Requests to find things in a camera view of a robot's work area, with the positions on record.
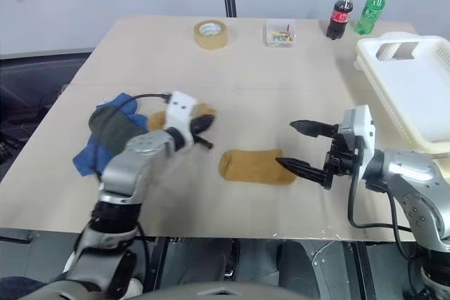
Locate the tan packing tape roll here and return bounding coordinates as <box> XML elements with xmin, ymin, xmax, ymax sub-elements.
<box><xmin>192</xmin><ymin>20</ymin><xmax>230</xmax><ymax>51</ymax></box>

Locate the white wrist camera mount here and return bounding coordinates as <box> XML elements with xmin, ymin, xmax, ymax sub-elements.
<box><xmin>338</xmin><ymin>103</ymin><xmax>377</xmax><ymax>174</ymax></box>
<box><xmin>164</xmin><ymin>91</ymin><xmax>198</xmax><ymax>147</ymax></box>

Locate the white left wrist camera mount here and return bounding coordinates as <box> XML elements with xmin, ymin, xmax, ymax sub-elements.
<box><xmin>164</xmin><ymin>91</ymin><xmax>198</xmax><ymax>147</ymax></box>

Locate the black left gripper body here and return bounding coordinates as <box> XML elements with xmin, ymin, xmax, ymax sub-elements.
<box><xmin>189</xmin><ymin>117</ymin><xmax>205</xmax><ymax>141</ymax></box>

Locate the flat tan sock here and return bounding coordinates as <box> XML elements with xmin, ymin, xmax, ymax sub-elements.
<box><xmin>218</xmin><ymin>148</ymin><xmax>297</xmax><ymax>185</ymax></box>

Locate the crumpled tan sock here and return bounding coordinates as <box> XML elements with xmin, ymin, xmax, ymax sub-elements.
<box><xmin>147</xmin><ymin>101</ymin><xmax>217</xmax><ymax>133</ymax></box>

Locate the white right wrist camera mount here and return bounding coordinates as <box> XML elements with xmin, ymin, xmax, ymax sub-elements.
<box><xmin>338</xmin><ymin>103</ymin><xmax>377</xmax><ymax>174</ymax></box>

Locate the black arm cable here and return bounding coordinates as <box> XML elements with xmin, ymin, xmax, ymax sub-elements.
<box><xmin>128</xmin><ymin>93</ymin><xmax>173</xmax><ymax>103</ymax></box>
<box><xmin>347</xmin><ymin>169</ymin><xmax>423</xmax><ymax>262</ymax></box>

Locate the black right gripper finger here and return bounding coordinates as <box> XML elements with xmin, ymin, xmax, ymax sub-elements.
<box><xmin>289</xmin><ymin>119</ymin><xmax>340</xmax><ymax>138</ymax></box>
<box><xmin>275</xmin><ymin>156</ymin><xmax>327</xmax><ymax>185</ymax></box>

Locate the cola bottle with red cap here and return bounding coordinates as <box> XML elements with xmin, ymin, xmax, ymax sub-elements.
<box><xmin>325</xmin><ymin>0</ymin><xmax>356</xmax><ymax>40</ymax></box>

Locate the black background bench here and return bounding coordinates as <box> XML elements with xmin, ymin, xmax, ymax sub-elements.
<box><xmin>0</xmin><ymin>50</ymin><xmax>93</xmax><ymax>150</ymax></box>

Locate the green bottle with yellow cap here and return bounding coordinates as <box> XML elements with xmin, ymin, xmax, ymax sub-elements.
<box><xmin>354</xmin><ymin>0</ymin><xmax>390</xmax><ymax>36</ymax></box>

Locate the dark green sock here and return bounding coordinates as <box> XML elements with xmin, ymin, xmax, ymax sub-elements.
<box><xmin>87</xmin><ymin>105</ymin><xmax>149</xmax><ymax>157</ymax></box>

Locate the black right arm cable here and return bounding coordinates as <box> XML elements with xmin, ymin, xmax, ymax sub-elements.
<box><xmin>347</xmin><ymin>169</ymin><xmax>423</xmax><ymax>262</ymax></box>

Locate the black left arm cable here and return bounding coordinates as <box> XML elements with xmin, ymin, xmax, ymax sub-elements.
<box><xmin>128</xmin><ymin>93</ymin><xmax>173</xmax><ymax>103</ymax></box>

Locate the clear box of coloured clips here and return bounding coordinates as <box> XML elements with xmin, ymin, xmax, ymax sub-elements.
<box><xmin>265</xmin><ymin>19</ymin><xmax>297</xmax><ymax>48</ymax></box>

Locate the blue sock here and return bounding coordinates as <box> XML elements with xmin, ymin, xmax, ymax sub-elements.
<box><xmin>72</xmin><ymin>92</ymin><xmax>149</xmax><ymax>178</ymax></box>

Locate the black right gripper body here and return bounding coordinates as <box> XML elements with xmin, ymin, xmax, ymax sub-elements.
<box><xmin>321</xmin><ymin>123</ymin><xmax>362</xmax><ymax>191</ymax></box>

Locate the white plastic basket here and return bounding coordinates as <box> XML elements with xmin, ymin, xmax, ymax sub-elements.
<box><xmin>352</xmin><ymin>32</ymin><xmax>450</xmax><ymax>155</ymax></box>

